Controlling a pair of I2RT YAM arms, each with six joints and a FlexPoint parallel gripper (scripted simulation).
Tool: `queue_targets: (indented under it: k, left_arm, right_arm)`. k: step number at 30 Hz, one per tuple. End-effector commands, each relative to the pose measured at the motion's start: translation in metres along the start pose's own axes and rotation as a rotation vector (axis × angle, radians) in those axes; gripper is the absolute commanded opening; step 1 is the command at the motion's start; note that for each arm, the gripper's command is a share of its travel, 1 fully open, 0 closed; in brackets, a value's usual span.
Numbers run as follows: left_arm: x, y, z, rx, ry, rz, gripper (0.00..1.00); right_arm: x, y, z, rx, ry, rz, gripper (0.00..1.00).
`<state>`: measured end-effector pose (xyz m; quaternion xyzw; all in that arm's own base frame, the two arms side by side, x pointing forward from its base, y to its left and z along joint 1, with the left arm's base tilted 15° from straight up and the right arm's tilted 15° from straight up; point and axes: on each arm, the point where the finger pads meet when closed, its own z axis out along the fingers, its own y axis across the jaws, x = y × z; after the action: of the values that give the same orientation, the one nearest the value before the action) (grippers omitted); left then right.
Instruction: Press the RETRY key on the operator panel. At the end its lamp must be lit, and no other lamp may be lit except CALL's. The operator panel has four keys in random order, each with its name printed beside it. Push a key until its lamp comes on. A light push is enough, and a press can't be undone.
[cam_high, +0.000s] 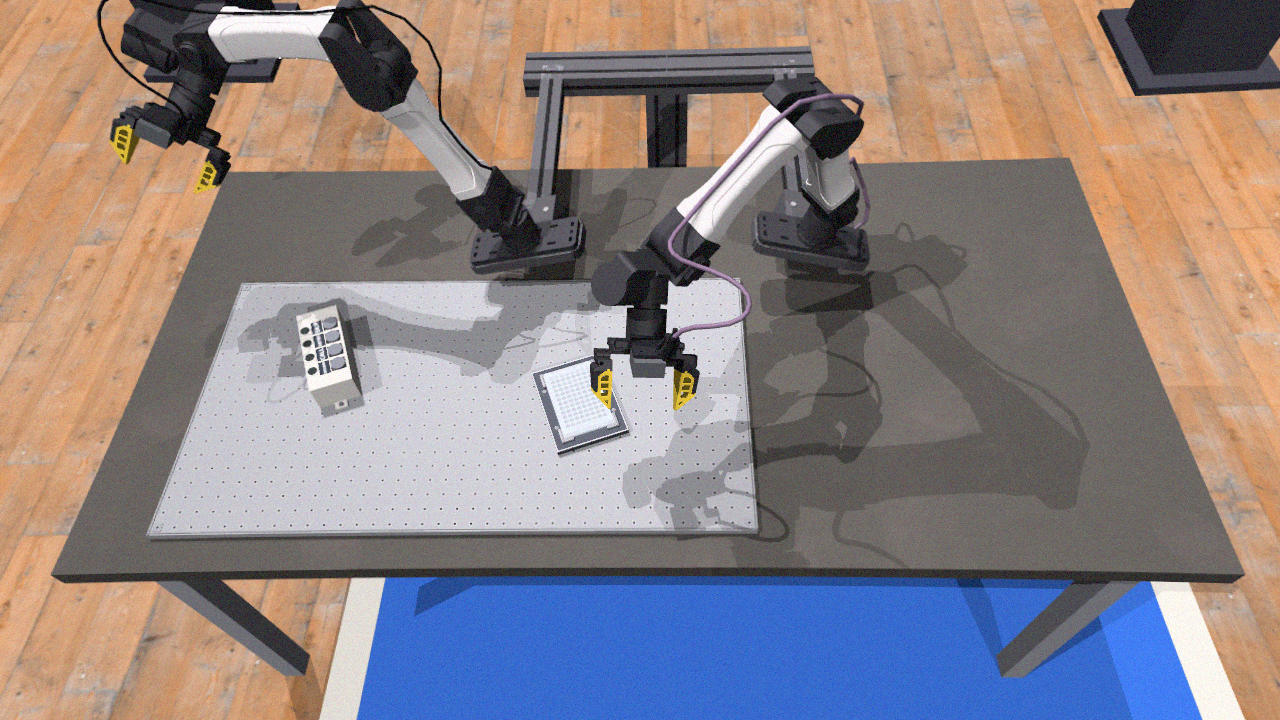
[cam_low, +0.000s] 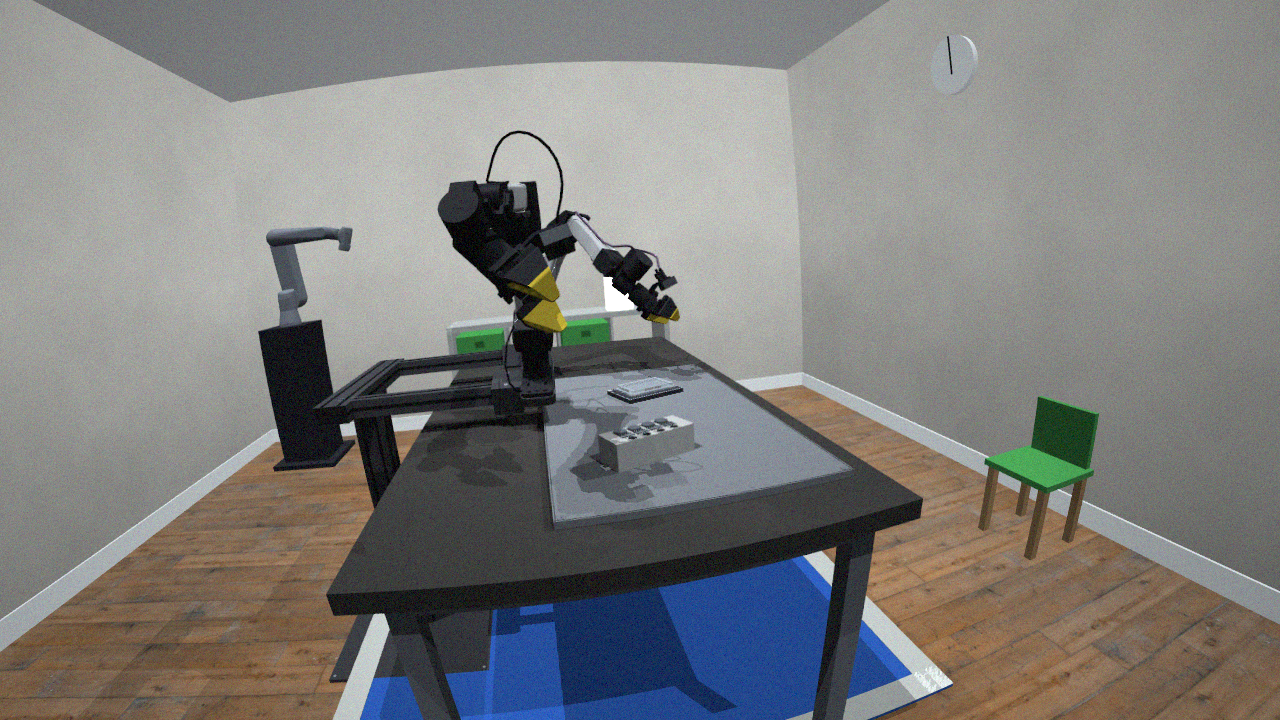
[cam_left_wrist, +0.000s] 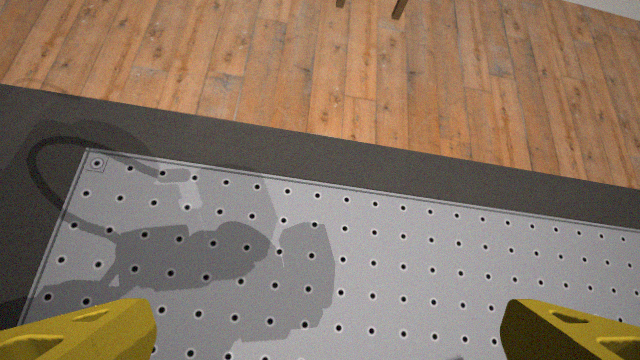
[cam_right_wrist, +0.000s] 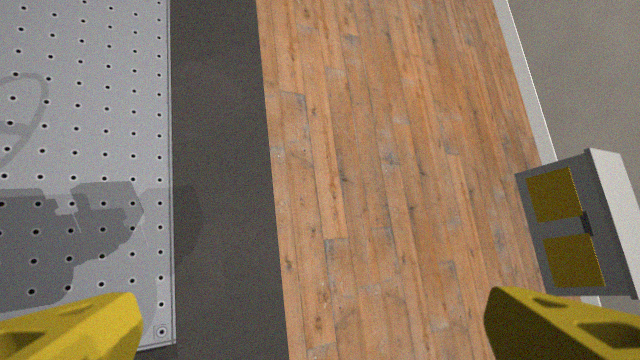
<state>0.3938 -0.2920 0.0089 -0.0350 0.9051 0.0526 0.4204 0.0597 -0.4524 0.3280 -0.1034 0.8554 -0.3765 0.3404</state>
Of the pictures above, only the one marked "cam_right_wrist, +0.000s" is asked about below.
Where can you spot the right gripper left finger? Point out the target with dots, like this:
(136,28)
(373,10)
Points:
(104,327)

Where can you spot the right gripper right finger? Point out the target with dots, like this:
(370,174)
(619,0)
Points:
(523,324)

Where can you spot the light grey perforated work plate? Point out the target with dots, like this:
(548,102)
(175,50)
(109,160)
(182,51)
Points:
(86,194)

